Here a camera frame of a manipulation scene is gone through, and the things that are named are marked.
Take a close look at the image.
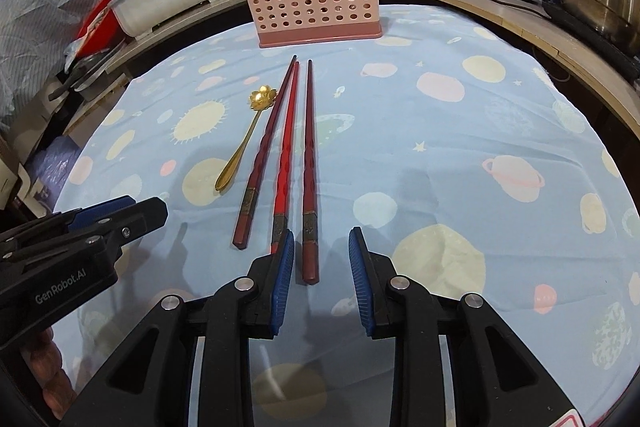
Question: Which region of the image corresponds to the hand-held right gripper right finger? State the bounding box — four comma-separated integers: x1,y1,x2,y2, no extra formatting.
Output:
348,227,581,427

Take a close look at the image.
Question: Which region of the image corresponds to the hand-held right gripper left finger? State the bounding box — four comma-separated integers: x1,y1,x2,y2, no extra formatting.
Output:
60,229,296,427

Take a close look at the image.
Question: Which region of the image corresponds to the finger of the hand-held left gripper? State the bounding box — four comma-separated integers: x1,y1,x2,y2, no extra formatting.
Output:
0,198,169,269
0,195,139,254

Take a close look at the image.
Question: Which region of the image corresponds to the dark red chopstick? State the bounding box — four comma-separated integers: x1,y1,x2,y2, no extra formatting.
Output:
300,59,321,285
232,54,299,251

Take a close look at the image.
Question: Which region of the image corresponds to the bright red chopstick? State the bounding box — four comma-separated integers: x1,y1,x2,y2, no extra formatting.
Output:
270,62,301,256

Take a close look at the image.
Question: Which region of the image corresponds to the gold flower spoon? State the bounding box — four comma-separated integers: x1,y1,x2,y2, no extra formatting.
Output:
215,85,279,193

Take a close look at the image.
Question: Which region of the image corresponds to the person's left hand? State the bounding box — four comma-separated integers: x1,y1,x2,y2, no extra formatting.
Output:
24,326,67,410

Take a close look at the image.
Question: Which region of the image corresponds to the blue plastic bag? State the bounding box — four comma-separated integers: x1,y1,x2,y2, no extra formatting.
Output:
24,136,82,208

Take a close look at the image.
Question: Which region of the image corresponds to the black frying pan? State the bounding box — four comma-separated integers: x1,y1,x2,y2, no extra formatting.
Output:
49,41,132,104

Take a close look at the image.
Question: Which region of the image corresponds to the blue planet print tablecloth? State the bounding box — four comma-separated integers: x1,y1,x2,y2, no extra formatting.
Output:
50,3,640,427

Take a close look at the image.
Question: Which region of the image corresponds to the red plastic dustpan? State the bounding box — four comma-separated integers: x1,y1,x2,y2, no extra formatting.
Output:
76,0,122,58

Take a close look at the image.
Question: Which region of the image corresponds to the grey plastic tarp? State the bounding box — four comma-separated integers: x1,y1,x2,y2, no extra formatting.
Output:
0,0,127,134

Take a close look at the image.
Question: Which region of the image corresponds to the black induction cooker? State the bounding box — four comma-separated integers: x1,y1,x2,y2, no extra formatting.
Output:
542,1,640,84

